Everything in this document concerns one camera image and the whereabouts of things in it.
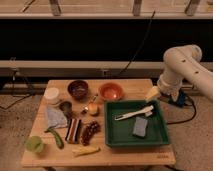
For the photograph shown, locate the blue clamp base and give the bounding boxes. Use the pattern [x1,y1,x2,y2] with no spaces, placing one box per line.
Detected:
[168,90,186,107]

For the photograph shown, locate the grey folded cloth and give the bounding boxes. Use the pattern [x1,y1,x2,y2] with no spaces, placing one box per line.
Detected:
[45,106,67,128]

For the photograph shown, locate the wooden table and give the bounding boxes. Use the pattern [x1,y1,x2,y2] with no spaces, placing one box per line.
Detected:
[21,79,176,167]

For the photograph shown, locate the red orange bowl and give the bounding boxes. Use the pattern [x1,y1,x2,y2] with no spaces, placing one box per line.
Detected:
[99,82,124,101]

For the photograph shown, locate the light green cup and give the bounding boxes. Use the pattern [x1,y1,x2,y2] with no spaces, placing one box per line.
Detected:
[25,136,44,153]

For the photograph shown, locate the dark metal measuring cup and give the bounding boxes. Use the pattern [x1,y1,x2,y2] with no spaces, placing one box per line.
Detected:
[59,101,72,119]

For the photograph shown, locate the dark maroon bowl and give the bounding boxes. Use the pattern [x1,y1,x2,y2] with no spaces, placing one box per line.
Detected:
[67,80,88,100]

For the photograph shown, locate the green plastic tray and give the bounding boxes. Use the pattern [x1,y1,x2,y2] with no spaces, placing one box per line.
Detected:
[104,100,170,148]

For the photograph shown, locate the dark red grape bunch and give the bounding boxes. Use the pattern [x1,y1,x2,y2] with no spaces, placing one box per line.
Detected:
[81,121,101,146]

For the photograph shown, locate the white lidded cup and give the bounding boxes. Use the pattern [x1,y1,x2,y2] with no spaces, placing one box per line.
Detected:
[44,87,60,105]

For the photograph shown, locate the black cable on wall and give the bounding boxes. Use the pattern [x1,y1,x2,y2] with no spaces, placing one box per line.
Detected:
[117,9,157,77]

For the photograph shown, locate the striped brown block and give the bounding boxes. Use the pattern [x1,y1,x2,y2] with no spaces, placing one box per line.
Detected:
[65,119,81,144]

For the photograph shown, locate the green cucumber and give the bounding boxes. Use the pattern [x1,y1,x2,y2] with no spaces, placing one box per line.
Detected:
[44,128,64,149]

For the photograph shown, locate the black cable at left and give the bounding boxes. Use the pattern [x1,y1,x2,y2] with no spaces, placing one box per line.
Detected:
[0,68,36,111]

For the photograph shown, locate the blue grey sponge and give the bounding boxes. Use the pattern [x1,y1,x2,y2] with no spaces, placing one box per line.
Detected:
[133,117,148,137]

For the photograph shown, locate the small metal spoon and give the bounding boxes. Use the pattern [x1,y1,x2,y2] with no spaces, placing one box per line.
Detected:
[81,94,98,114]

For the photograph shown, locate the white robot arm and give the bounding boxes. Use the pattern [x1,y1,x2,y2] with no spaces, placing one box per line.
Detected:
[145,45,213,102]

